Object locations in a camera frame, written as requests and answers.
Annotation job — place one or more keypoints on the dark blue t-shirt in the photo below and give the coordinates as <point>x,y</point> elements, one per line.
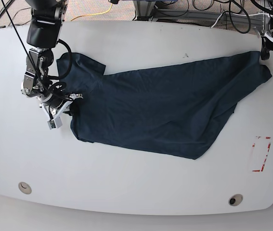
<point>177,110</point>

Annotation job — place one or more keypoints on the red tape rectangle marking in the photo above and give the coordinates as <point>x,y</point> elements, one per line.
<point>260,150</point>

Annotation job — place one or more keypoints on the left table grommet hole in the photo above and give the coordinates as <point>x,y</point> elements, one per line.
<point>24,188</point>

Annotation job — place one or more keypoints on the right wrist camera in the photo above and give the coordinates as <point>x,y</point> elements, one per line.
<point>54,123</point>

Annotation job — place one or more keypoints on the right table grommet hole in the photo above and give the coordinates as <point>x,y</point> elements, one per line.
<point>235,200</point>

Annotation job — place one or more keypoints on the aluminium frame rail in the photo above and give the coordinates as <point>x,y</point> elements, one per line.
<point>256,21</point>

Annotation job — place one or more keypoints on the table grommet hole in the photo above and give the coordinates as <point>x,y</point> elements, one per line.
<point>235,200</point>
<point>24,188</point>

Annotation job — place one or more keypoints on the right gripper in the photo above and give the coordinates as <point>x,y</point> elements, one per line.
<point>53,106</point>

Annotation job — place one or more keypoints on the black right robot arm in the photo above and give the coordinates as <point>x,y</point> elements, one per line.
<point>47,17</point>

